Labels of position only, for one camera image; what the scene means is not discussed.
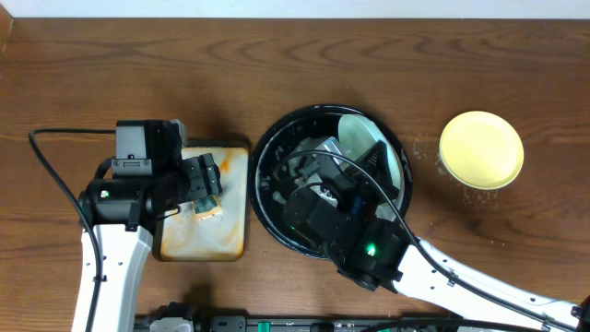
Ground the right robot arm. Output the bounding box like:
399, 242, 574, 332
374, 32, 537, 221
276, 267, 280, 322
281, 142, 589, 331

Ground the light blue plate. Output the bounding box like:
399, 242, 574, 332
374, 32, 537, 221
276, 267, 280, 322
337, 114, 393, 161

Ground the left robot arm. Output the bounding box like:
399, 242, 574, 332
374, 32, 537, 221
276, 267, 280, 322
72, 153, 221, 331

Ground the green sponge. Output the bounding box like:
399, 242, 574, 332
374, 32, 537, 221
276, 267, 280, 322
195, 196, 221, 216

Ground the rectangular black soapy tray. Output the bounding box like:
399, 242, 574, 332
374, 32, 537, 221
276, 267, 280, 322
152, 140, 249, 262

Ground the round black tray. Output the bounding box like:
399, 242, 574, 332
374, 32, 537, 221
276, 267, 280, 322
248, 104, 413, 259

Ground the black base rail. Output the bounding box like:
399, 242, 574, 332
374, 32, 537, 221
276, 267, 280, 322
133, 302, 466, 332

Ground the yellow plate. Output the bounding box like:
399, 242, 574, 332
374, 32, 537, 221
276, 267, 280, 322
439, 111, 525, 190

